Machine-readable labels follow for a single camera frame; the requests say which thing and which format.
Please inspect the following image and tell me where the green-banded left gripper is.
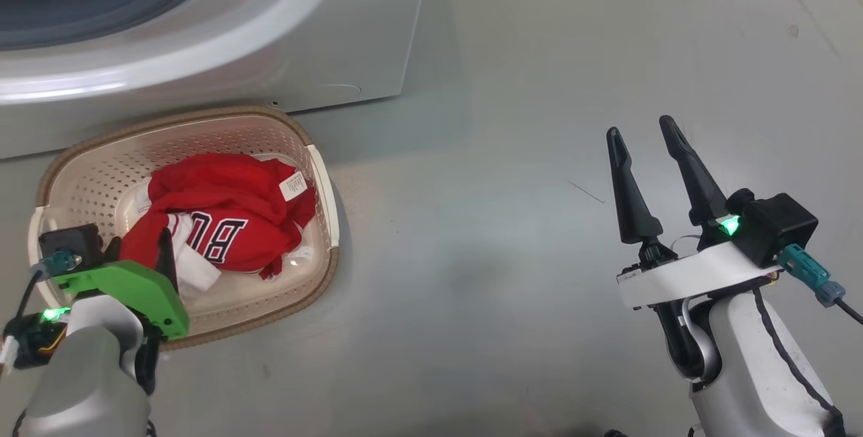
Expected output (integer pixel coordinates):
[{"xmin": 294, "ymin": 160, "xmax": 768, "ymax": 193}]
[{"xmin": 0, "ymin": 227, "xmax": 191, "ymax": 372}]

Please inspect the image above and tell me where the teal camera cable plug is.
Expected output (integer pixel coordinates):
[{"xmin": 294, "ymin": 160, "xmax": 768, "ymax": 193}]
[
  {"xmin": 776, "ymin": 243, "xmax": 846, "ymax": 309},
  {"xmin": 30, "ymin": 250, "xmax": 83, "ymax": 281}
]

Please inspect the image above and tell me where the teal left camera cable plug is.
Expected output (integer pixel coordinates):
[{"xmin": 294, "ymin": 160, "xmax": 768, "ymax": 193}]
[{"xmin": 30, "ymin": 250, "xmax": 83, "ymax": 281}]

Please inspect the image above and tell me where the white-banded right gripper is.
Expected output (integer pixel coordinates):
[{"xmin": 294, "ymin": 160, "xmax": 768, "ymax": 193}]
[{"xmin": 605, "ymin": 114, "xmax": 784, "ymax": 311}]

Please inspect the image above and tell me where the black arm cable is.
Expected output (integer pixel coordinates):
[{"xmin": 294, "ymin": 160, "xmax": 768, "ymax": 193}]
[
  {"xmin": 0, "ymin": 268, "xmax": 42, "ymax": 377},
  {"xmin": 750, "ymin": 287, "xmax": 863, "ymax": 437}
]

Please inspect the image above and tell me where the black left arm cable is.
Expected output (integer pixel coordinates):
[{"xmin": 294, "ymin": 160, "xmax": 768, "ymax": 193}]
[{"xmin": 0, "ymin": 268, "xmax": 42, "ymax": 377}]

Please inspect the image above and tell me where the white front-load washing machine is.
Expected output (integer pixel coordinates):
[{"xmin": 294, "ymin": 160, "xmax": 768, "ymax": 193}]
[{"xmin": 0, "ymin": 0, "xmax": 432, "ymax": 160}]

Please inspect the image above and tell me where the red white sports jersey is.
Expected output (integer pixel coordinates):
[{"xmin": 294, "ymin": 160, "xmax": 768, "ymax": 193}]
[{"xmin": 119, "ymin": 152, "xmax": 318, "ymax": 293}]

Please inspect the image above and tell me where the teal right camera cable plug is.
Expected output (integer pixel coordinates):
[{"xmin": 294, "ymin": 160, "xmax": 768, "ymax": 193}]
[{"xmin": 776, "ymin": 243, "xmax": 846, "ymax": 309}]

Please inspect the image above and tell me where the cream perforated laundry basket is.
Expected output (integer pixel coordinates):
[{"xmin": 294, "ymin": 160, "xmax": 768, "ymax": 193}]
[{"xmin": 27, "ymin": 106, "xmax": 340, "ymax": 351}]

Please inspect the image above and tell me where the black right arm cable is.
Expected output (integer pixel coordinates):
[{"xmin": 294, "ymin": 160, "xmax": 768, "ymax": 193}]
[{"xmin": 750, "ymin": 287, "xmax": 863, "ymax": 437}]

